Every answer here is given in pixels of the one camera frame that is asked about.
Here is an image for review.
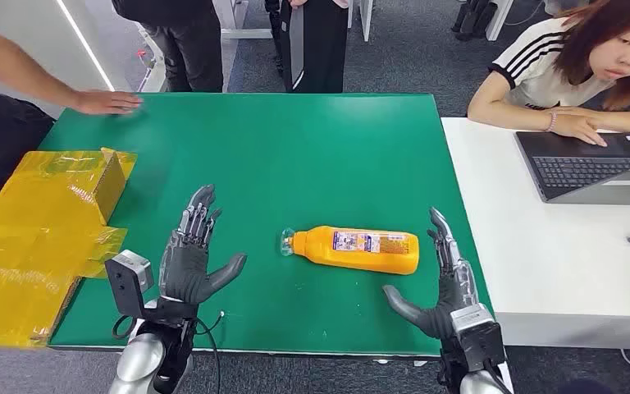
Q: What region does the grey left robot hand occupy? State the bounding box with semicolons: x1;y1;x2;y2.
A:
158;185;248;305

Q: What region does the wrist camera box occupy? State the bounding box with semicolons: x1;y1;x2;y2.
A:
450;303;506;373
104;250;155;319

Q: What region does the white table leg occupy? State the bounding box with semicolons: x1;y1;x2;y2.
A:
347;0;374;43
485;0;514;42

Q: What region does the dark grey laptop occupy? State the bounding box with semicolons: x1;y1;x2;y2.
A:
514;131;630;207

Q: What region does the white desk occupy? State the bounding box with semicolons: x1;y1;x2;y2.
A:
441;117;630;352

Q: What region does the seated person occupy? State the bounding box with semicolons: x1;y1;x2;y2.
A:
467;0;630;148

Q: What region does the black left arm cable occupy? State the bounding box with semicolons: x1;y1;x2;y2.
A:
111;312;224;394

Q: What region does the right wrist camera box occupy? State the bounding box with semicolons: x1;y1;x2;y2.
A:
450;303;506;373

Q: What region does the yellow taped cardboard box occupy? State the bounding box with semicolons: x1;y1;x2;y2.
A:
0;146;138;349

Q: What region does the standing person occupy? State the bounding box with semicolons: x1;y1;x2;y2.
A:
111;0;225;94
279;0;349;94

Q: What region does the green table mat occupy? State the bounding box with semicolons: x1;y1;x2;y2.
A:
47;92;495;359

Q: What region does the white desk frame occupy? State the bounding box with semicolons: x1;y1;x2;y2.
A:
212;0;274;94

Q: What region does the black chair base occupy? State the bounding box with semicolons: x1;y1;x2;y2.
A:
452;0;498;42

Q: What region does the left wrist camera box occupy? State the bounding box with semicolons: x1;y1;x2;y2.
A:
104;250;155;319

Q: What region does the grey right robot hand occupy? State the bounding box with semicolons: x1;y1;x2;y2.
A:
382;207;479;339

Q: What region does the orange detergent bottle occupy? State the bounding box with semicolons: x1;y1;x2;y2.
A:
281;225;420;276

